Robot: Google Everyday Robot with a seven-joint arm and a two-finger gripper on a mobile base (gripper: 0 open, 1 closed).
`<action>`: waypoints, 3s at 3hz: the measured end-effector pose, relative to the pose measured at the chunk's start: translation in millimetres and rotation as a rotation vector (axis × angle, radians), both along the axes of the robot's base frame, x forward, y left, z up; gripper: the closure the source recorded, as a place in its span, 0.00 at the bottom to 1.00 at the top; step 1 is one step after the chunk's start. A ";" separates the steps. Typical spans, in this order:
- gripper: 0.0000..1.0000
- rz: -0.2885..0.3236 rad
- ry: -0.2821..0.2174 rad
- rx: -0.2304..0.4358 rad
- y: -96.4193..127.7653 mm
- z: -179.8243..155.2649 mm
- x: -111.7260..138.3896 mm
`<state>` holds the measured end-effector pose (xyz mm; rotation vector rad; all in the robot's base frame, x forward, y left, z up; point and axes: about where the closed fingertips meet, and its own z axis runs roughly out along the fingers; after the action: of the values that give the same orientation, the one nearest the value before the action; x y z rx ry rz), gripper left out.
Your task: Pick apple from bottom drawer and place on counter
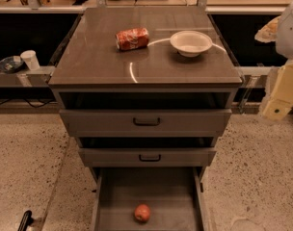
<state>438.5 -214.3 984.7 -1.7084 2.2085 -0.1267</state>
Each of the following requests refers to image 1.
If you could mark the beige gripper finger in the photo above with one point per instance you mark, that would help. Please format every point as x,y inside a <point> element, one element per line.
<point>278,100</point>
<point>268,33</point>

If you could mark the red apple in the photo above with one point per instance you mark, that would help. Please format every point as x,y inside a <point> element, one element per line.
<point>142,213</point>

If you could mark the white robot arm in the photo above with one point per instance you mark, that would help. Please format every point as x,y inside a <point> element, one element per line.
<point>284,40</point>

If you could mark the grey drawer cabinet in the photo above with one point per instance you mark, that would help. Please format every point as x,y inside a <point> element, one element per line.
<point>93,63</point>

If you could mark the bottom grey drawer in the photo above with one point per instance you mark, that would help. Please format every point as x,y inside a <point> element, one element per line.
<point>173,195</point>

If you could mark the grey drawer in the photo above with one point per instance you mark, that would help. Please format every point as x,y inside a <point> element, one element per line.
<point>149,114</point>
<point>173,195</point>
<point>147,152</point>

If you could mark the middle grey drawer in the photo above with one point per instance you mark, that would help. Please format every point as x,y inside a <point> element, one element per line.
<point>147,152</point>

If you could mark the top grey drawer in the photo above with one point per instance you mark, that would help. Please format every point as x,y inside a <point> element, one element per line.
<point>149,114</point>

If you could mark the white bowl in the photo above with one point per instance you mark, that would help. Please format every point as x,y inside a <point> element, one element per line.
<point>190,43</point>

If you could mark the crushed red soda can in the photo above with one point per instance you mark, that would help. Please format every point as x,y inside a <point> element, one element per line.
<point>132,39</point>

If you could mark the white paper cup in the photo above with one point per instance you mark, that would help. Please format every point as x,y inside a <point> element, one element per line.
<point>30,58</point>

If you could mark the dark blue bowl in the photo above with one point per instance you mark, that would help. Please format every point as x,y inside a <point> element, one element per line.
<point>11,64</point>

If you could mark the black handle on floor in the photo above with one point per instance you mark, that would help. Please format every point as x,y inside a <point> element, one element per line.
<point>25,221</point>

